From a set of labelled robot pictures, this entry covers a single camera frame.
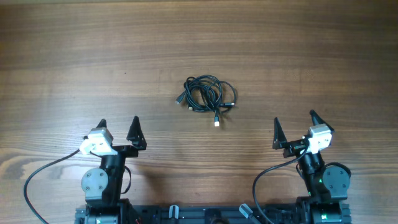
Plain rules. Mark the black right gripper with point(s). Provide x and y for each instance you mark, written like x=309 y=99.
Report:
x=280 y=141

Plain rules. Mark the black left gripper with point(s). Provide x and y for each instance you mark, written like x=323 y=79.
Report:
x=137 y=144

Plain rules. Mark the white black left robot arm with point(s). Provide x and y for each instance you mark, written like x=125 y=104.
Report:
x=103 y=185

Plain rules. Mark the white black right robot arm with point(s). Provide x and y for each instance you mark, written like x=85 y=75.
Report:
x=327 y=184

